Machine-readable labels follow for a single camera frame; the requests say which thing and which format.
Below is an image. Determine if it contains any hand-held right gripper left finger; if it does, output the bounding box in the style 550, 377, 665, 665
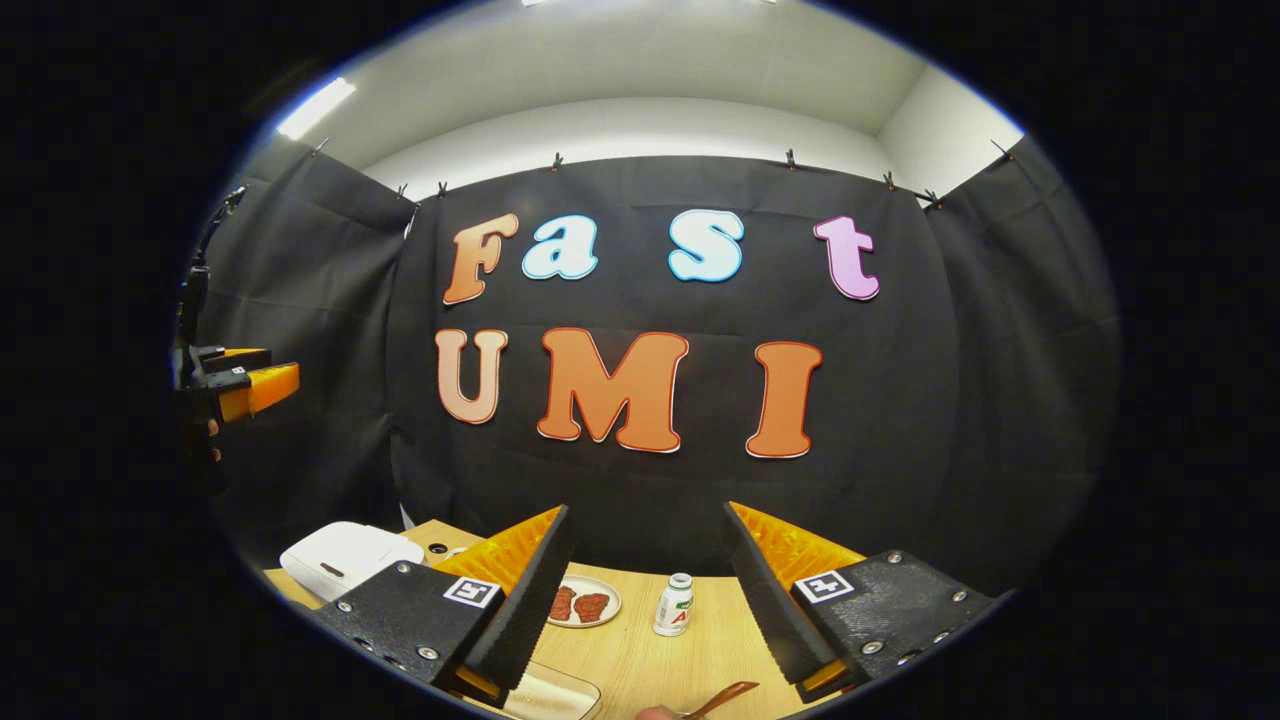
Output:
314, 503, 580, 707

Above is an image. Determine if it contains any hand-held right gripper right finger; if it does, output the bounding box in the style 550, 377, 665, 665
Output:
722, 500, 1013, 703

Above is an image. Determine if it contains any brown wooden spoon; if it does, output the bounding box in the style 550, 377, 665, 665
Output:
683, 681, 762, 720

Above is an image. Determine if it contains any white rice cooker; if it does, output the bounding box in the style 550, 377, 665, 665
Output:
278, 520, 427, 604

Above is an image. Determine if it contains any white round plate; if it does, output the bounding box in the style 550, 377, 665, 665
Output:
545, 574, 623, 629

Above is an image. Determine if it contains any white drink bottle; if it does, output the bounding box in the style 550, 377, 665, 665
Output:
653, 572, 696, 638

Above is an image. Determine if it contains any ceiling light panel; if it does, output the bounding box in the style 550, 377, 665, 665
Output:
275, 77, 358, 141

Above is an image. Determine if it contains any black backdrop cloth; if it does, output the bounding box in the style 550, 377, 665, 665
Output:
175, 135, 1123, 601

